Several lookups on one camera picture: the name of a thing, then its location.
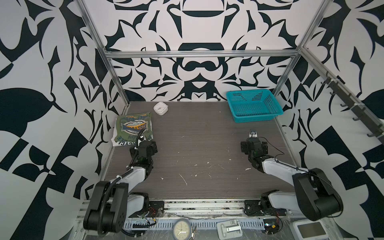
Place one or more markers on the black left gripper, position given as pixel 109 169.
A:
pixel 133 152

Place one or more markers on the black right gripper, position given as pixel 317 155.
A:
pixel 245 147

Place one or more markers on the green tank top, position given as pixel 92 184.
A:
pixel 132 124

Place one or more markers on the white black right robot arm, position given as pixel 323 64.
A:
pixel 313 195

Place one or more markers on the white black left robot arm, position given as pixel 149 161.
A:
pixel 112 201

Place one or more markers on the teal plastic basket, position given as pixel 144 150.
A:
pixel 253 105

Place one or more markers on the white plastic latch device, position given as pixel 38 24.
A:
pixel 229 230

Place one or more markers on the round analog clock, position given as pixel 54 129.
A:
pixel 182 230

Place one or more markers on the white digital display device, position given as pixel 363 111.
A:
pixel 309 230

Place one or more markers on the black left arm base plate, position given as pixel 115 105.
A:
pixel 156 209

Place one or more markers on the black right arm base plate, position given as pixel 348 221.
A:
pixel 262 207

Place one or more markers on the aluminium cage frame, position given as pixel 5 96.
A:
pixel 189 54

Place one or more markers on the black wall hook rail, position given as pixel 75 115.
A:
pixel 351 102

